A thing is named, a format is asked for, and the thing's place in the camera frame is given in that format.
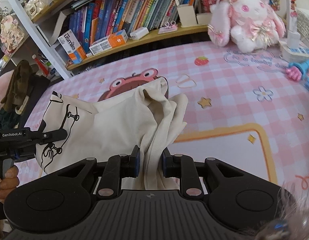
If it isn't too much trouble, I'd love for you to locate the cream t-shirt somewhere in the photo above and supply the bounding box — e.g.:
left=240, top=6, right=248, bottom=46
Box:
left=36, top=77, right=188, bottom=190

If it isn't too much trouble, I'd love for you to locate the person's left hand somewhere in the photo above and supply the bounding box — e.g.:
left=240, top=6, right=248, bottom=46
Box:
left=0, top=165, right=19, bottom=203

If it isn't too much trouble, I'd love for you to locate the olive green bag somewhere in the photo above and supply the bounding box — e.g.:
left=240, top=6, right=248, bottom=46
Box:
left=1, top=60, right=36, bottom=114

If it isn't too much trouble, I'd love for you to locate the pink checkered desk mat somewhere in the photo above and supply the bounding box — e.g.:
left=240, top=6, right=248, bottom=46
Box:
left=26, top=42, right=309, bottom=194

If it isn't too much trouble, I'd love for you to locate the usmile white orange box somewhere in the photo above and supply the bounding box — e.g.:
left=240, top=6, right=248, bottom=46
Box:
left=58, top=29, right=87, bottom=64

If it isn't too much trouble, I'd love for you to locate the wooden white bookshelf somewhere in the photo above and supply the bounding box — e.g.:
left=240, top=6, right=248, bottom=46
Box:
left=0, top=0, right=299, bottom=79

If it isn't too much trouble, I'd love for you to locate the white orange toothpaste box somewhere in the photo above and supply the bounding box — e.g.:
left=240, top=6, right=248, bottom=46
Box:
left=89, top=29, right=128, bottom=55

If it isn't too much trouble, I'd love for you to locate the white power adapter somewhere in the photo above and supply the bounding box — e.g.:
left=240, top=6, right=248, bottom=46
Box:
left=129, top=27, right=149, bottom=40

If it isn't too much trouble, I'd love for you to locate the white pearl handbag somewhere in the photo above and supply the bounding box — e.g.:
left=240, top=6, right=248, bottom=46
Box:
left=24, top=0, right=48, bottom=20

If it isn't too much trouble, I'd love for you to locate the blue pink hand toy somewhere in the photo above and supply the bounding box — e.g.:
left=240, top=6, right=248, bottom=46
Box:
left=286, top=60, right=309, bottom=81

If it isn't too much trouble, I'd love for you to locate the beige pen holder organizer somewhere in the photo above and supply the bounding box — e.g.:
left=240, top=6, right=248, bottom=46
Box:
left=177, top=4, right=212, bottom=28

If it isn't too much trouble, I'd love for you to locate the row of leaning books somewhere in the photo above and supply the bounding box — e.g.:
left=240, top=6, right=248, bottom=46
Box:
left=69, top=0, right=195, bottom=54

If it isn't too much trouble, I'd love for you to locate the pink white plush bunny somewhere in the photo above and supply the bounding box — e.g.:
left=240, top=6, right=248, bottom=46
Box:
left=208, top=0, right=286, bottom=53

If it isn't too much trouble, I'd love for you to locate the white power strip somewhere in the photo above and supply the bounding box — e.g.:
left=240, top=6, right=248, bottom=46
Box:
left=279, top=41, right=309, bottom=63

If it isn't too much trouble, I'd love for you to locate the white charger plug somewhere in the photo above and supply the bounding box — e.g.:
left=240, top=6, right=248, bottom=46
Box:
left=286, top=30, right=301, bottom=49

